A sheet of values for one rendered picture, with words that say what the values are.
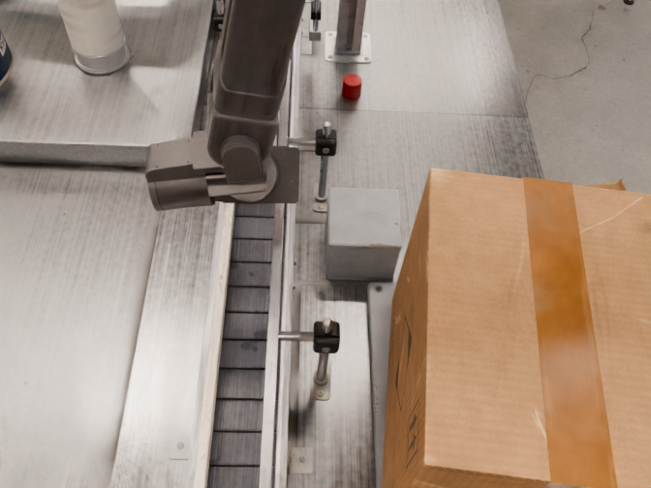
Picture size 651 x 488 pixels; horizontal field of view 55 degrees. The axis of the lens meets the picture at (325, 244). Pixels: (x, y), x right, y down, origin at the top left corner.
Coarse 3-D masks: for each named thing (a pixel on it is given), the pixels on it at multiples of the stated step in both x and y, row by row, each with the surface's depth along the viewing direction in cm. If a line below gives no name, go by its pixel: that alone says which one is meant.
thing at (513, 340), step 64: (448, 192) 62; (512, 192) 62; (576, 192) 62; (448, 256) 57; (512, 256) 58; (576, 256) 58; (640, 256) 58; (448, 320) 53; (512, 320) 54; (576, 320) 54; (640, 320) 54; (448, 384) 50; (512, 384) 50; (576, 384) 51; (640, 384) 51; (384, 448) 73; (448, 448) 47; (512, 448) 47; (576, 448) 48; (640, 448) 48
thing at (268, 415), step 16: (288, 80) 93; (288, 96) 91; (288, 112) 89; (272, 256) 75; (272, 272) 74; (272, 288) 72; (272, 304) 71; (272, 320) 70; (272, 336) 69; (272, 352) 68; (272, 368) 67; (272, 384) 66; (272, 400) 65; (272, 416) 64; (272, 432) 63; (272, 448) 62
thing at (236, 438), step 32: (288, 128) 99; (256, 224) 88; (256, 256) 85; (256, 288) 82; (224, 320) 79; (256, 320) 79; (224, 352) 76; (256, 352) 77; (224, 384) 74; (256, 384) 74; (224, 416) 72; (256, 416) 72; (224, 448) 70; (256, 448) 70; (224, 480) 68; (256, 480) 68
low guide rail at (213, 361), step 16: (224, 224) 83; (224, 240) 81; (224, 256) 80; (224, 272) 79; (224, 288) 77; (224, 304) 77; (208, 352) 72; (208, 368) 71; (208, 384) 70; (208, 400) 69; (208, 416) 68; (208, 432) 67; (208, 448) 66; (208, 464) 67
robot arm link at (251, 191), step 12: (264, 168) 61; (276, 168) 62; (216, 180) 61; (264, 180) 61; (276, 180) 63; (216, 192) 61; (228, 192) 61; (240, 192) 61; (252, 192) 61; (264, 192) 62
